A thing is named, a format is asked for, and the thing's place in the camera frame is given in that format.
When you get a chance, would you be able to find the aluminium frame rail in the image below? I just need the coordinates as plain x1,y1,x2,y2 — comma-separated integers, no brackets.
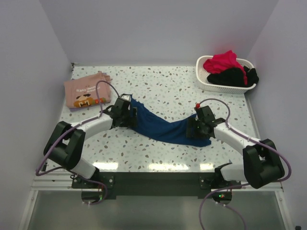
31,174,72,191

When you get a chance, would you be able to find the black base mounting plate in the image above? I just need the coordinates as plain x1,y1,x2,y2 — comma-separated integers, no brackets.
71,172,240,201

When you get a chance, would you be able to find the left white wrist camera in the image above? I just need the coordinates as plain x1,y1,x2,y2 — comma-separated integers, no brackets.
120,94,131,102

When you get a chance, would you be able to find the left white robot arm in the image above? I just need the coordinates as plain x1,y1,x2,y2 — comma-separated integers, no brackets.
44,94,137,188

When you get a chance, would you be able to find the folded pink t shirt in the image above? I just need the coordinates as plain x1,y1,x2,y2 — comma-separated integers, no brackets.
64,71,111,110

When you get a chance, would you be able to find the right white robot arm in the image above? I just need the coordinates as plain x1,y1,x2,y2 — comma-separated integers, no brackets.
187,104,285,189

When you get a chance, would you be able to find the black t shirt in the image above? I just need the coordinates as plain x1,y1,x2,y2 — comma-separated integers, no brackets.
207,66,259,88

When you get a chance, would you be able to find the blue t shirt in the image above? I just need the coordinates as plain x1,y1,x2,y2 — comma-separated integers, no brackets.
131,98,212,147

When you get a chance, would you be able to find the white plastic basket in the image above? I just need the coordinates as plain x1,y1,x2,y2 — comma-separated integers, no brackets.
195,56,259,94

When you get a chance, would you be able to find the red t shirt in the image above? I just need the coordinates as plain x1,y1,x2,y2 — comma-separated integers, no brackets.
203,50,246,78

